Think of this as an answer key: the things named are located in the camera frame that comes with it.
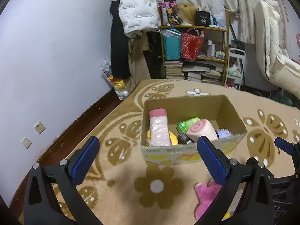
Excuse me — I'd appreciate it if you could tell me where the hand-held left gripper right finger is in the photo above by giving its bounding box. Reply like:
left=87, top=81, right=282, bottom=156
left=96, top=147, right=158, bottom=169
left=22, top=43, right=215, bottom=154
left=196, top=136, right=275, bottom=225

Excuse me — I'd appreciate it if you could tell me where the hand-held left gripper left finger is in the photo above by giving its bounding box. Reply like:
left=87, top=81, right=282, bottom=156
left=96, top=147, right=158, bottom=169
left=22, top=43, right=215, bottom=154
left=23, top=136, right=100, bottom=225

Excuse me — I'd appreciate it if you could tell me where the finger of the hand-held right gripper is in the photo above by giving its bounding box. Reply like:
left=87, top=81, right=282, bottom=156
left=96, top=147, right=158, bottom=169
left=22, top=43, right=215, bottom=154
left=274, top=136, right=296, bottom=155
left=246, top=157, right=293, bottom=184

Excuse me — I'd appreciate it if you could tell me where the grey white spiky plush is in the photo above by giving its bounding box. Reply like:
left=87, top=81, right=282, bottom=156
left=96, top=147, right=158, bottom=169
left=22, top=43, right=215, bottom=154
left=216, top=128, right=234, bottom=139

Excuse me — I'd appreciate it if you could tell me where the pink swirl cushion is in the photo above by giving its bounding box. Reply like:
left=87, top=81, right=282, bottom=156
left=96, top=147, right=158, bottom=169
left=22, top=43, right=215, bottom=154
left=186, top=119, right=218, bottom=143

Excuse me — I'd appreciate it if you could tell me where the pink plush bear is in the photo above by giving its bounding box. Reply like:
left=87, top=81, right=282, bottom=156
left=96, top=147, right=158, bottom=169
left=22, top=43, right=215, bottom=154
left=194, top=179, right=231, bottom=221

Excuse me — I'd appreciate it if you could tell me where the small black packet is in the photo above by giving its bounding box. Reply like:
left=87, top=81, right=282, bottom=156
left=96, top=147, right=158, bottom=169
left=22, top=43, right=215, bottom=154
left=177, top=132, right=194, bottom=145

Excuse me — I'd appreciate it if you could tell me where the yellow plush toy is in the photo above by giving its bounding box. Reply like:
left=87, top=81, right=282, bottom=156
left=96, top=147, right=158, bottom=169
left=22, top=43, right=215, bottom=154
left=146, top=130, right=179, bottom=147

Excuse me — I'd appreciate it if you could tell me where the green tissue pack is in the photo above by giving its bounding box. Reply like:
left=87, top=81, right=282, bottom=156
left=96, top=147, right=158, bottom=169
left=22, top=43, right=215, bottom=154
left=176, top=117, right=201, bottom=134

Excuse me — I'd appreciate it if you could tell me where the printed cardboard box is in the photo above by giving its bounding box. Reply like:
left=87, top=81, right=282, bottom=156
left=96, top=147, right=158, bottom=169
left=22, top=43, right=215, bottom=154
left=140, top=94, right=248, bottom=166

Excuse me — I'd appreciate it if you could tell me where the pink fuzzy soft roll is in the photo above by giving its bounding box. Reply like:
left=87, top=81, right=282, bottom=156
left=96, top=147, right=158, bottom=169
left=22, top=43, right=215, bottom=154
left=148, top=108, right=172, bottom=147

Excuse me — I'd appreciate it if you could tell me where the green round object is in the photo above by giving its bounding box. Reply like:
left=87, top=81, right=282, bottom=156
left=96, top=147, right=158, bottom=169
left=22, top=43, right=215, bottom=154
left=269, top=89, right=293, bottom=106

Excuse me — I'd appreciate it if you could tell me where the white power socket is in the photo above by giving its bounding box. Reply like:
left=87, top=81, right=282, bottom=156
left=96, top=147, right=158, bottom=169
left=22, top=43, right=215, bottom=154
left=33, top=121, right=46, bottom=134

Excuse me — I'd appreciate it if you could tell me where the green white packet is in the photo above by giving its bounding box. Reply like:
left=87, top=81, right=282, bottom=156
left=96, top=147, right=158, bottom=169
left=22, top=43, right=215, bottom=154
left=227, top=67, right=243, bottom=78

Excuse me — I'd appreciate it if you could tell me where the pile of papers and magazines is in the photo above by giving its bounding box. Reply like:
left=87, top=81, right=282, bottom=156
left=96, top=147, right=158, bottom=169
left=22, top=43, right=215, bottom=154
left=182, top=60, right=224, bottom=83

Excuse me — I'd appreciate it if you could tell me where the cream folded quilt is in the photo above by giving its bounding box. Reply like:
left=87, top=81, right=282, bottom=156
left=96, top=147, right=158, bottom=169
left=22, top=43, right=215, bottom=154
left=254, top=0, right=300, bottom=96

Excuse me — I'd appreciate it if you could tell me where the stack of books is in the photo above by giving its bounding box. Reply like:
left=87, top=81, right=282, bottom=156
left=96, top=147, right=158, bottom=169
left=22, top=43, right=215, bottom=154
left=163, top=60, right=184, bottom=80

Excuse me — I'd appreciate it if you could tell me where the white trolley cart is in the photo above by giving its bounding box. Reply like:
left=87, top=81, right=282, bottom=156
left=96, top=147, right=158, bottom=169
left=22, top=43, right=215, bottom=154
left=225, top=47, right=246, bottom=91

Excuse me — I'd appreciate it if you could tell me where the beige coat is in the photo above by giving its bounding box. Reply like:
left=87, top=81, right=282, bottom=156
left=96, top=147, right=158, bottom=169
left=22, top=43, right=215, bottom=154
left=128, top=35, right=152, bottom=85

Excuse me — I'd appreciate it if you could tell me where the black coat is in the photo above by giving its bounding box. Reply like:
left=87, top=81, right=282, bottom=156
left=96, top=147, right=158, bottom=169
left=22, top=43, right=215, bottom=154
left=110, top=0, right=130, bottom=80

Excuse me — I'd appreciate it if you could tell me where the dark hanging garment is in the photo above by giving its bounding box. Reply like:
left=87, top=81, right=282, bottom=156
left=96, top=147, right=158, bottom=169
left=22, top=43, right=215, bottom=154
left=146, top=30, right=163, bottom=79

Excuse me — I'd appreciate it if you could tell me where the red gift bag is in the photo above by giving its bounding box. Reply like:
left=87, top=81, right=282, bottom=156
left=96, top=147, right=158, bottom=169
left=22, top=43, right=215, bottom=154
left=180, top=28, right=205, bottom=60

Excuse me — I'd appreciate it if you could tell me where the teal bag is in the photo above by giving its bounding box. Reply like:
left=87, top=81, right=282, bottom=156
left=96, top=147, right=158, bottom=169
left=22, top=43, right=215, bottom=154
left=162, top=28, right=182, bottom=61

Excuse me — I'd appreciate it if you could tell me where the wooden shelf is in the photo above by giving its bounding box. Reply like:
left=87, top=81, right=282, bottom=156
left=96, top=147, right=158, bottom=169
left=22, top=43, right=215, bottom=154
left=158, top=3, right=230, bottom=86

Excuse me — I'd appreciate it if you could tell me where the black box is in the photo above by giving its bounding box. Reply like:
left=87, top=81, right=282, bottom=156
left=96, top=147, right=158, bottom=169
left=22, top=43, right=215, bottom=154
left=195, top=10, right=211, bottom=27

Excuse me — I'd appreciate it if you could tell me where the white plastic bag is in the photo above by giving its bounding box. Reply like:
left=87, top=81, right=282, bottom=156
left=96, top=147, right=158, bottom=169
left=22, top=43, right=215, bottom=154
left=210, top=0, right=227, bottom=30

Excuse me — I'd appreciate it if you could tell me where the blonde wig head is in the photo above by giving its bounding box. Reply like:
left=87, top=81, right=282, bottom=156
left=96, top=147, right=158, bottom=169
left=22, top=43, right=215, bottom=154
left=176, top=2, right=197, bottom=26

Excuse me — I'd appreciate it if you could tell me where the black pink patterned bag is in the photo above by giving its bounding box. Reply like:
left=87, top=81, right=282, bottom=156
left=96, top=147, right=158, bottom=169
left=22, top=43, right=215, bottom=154
left=158, top=0, right=177, bottom=26

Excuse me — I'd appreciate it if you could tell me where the white puffer jacket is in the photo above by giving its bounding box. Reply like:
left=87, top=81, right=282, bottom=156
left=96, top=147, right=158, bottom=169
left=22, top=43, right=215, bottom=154
left=118, top=0, right=160, bottom=38

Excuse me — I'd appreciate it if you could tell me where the white round-hole wall socket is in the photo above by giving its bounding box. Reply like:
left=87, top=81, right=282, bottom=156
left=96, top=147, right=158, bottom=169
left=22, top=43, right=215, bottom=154
left=21, top=136, right=32, bottom=149

